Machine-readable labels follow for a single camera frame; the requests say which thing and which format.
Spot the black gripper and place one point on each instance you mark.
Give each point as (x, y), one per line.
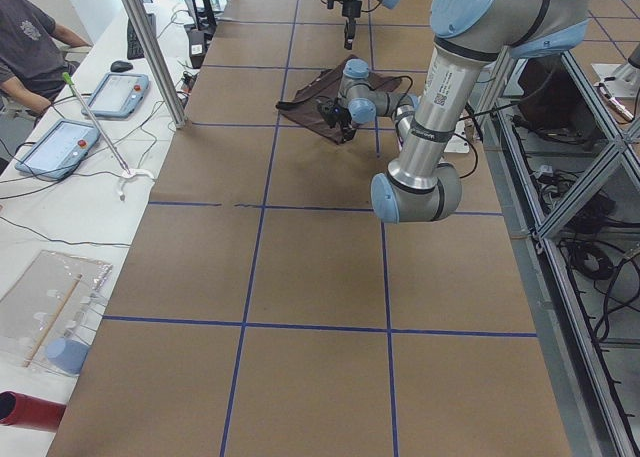
(349, 8)
(341, 119)

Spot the dark brown t-shirt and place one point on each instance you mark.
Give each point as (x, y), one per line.
(342, 99)

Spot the black power adapter box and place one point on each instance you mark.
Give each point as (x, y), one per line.
(197, 47)

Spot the black keyboard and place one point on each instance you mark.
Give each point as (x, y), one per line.
(135, 49)

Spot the metal reacher stick green tip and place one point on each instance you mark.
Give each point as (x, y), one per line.
(128, 173)

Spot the far blue teach pendant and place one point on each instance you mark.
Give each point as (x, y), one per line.
(118, 95)

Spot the blue teach pendant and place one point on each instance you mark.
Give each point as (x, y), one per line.
(59, 151)
(118, 95)

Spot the black computer mouse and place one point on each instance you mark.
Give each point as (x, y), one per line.
(121, 66)

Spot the near blue teach pendant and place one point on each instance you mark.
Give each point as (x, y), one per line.
(59, 151)

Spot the wooden stick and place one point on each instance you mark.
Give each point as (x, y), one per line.
(48, 325)

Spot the seated person grey shirt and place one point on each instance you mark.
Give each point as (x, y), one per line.
(32, 65)

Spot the clear plastic bag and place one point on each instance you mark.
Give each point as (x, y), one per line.
(31, 300)

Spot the blue plastic cup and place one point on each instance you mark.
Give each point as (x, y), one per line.
(67, 354)

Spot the red cylinder tube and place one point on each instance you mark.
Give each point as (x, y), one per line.
(29, 412)

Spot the white camera mast base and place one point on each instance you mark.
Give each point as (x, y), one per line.
(451, 76)

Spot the aluminium frame post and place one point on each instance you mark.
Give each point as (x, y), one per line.
(137, 14)

